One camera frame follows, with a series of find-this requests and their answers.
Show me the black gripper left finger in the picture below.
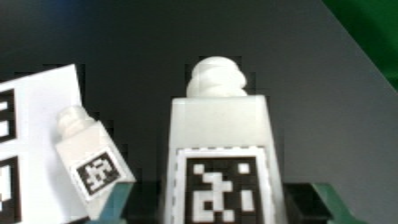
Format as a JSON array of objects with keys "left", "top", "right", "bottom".
[{"left": 87, "top": 182, "right": 133, "bottom": 224}]

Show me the white table leg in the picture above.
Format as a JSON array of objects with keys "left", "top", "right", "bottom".
[
  {"left": 55, "top": 106, "right": 135, "bottom": 219},
  {"left": 162, "top": 56, "right": 288, "bottom": 224}
]

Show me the white sheet with markers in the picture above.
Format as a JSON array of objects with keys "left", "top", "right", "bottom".
[{"left": 0, "top": 65, "right": 85, "bottom": 224}]

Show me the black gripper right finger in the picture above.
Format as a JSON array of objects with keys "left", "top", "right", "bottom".
[{"left": 284, "top": 183, "right": 355, "bottom": 224}]

